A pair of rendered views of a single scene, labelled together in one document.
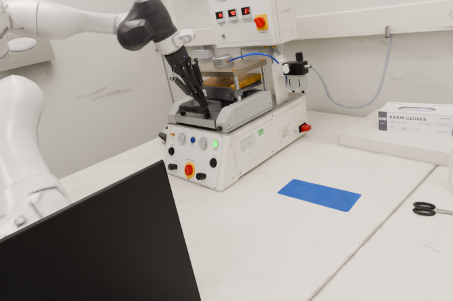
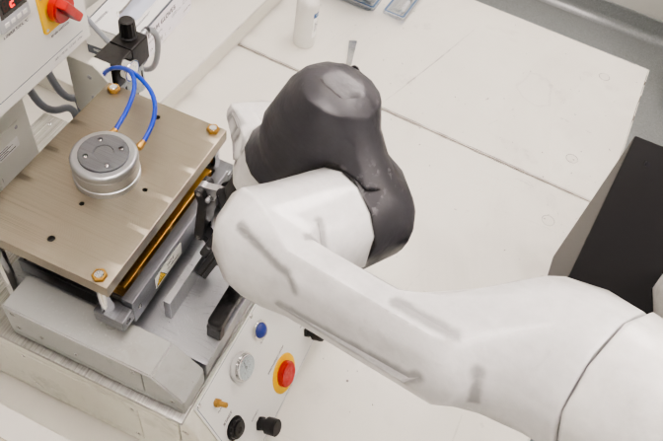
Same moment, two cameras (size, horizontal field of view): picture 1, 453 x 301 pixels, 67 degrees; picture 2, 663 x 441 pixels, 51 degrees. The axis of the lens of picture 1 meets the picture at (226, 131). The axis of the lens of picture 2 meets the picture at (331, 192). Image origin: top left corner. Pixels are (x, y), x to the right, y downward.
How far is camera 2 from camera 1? 1.54 m
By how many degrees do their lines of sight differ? 94
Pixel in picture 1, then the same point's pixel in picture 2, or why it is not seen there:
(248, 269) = (492, 221)
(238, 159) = not seen: hidden behind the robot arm
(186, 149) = (257, 366)
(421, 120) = (172, 11)
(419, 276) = (451, 93)
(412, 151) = (220, 50)
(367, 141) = (179, 89)
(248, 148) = not seen: hidden behind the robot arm
